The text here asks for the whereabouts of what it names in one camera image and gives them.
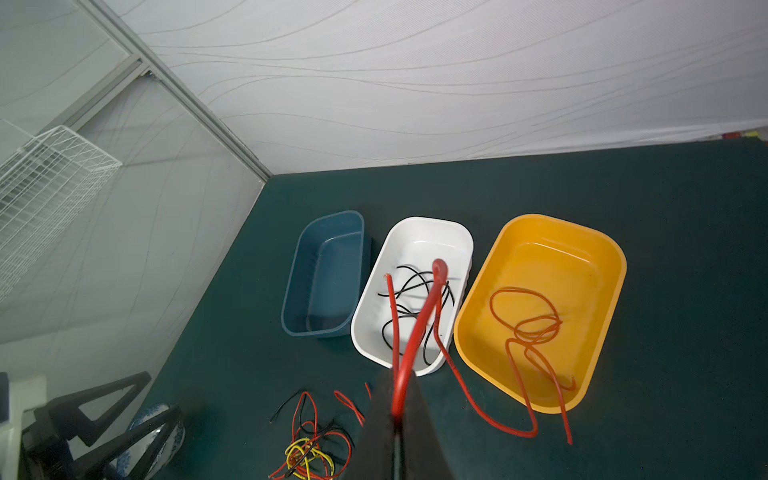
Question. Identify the white plastic bin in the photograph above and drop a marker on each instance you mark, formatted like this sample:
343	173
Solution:
398	287

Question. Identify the yellow plastic bin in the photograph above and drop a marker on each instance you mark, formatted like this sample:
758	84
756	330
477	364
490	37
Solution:
536	317

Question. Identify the white wire basket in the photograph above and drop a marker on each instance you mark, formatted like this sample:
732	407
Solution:
45	184

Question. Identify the blue white patterned plate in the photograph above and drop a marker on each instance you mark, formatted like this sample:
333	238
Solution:
127	461

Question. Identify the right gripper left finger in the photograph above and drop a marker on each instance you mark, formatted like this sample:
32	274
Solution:
373	456

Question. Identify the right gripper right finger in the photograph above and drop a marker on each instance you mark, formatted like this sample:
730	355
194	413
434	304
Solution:
419	450

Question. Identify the blue plastic bin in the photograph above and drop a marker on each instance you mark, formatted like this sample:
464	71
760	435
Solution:
330	268

